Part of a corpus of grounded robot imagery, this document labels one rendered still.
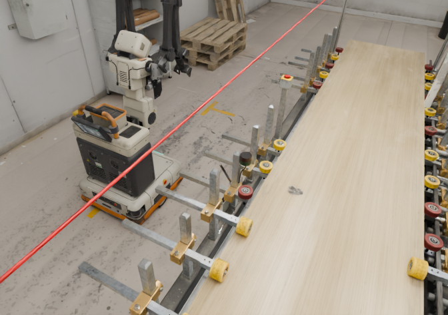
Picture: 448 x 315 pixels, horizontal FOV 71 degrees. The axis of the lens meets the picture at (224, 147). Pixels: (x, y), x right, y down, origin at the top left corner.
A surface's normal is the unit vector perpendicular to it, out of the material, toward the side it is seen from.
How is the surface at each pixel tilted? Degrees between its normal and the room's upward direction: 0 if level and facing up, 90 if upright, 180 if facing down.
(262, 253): 0
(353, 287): 0
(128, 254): 0
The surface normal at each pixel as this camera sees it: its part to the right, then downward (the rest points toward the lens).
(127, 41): -0.32, -0.15
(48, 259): 0.04, -0.79
